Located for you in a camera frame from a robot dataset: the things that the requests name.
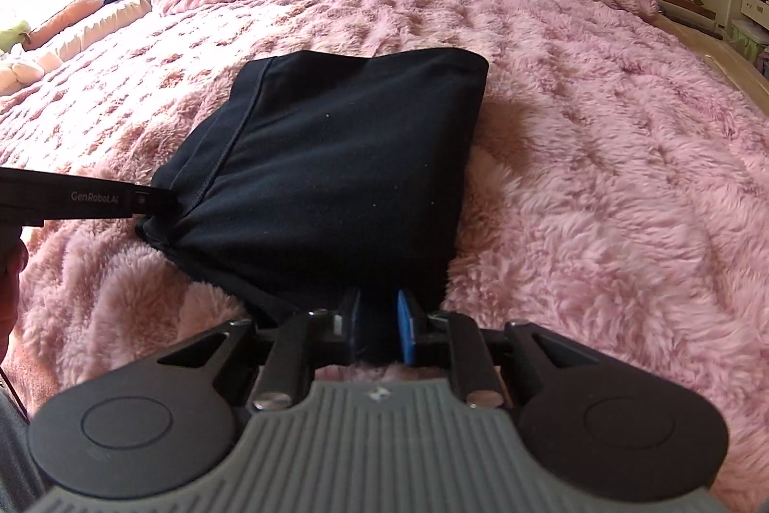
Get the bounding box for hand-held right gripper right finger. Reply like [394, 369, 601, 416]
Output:
[393, 290, 602, 409]

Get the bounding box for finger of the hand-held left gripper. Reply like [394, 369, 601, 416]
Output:
[133, 187, 179, 217]

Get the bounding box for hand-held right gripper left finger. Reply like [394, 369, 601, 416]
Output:
[157, 289, 362, 412]

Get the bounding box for black pants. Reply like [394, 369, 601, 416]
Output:
[135, 49, 489, 363]

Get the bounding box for person's left hand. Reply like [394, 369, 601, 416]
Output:
[0, 239, 28, 363]

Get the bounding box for pale pink plush toy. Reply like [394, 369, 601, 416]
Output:
[0, 51, 64, 96]

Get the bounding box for green plush toy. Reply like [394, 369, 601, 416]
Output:
[0, 19, 32, 52]

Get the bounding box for long pink cushion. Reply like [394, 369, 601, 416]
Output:
[24, 0, 154, 52]

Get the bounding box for pink fluffy blanket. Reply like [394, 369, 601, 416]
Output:
[0, 0, 769, 424]

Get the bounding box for person's grey clothing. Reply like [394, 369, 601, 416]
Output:
[0, 387, 44, 513]

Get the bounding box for wooden nightstand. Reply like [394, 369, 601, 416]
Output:
[655, 0, 735, 42]

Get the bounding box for black cord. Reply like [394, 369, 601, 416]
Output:
[0, 363, 30, 425]

